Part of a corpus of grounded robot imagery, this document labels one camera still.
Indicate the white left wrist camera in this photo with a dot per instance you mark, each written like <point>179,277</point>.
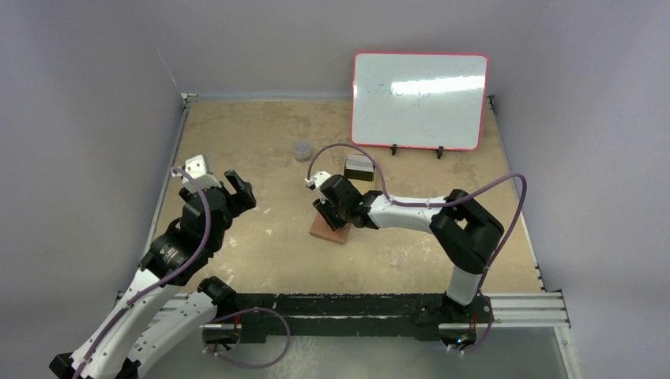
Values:
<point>199,169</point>

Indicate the red framed whiteboard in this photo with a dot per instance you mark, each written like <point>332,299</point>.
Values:
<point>418,100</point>

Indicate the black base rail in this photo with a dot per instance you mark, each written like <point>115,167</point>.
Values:
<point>426,317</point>

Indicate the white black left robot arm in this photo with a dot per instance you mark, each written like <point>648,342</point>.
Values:
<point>130,340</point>

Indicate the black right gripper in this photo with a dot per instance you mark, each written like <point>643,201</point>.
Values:
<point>325,210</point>

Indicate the stack of cards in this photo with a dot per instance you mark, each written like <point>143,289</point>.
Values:
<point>359,163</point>

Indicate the brown leather card holder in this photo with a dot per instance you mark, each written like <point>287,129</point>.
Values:
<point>321,229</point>

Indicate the beige oval plastic tray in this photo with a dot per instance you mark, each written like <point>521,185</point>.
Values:
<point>353,175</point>

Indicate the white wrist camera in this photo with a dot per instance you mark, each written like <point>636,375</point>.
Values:
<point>199,169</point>
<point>316,180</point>

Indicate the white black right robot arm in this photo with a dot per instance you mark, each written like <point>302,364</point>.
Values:
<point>467,232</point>

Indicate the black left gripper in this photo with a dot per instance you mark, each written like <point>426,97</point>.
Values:
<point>242,200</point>

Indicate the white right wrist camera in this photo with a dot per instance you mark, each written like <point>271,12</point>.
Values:
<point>316,180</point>

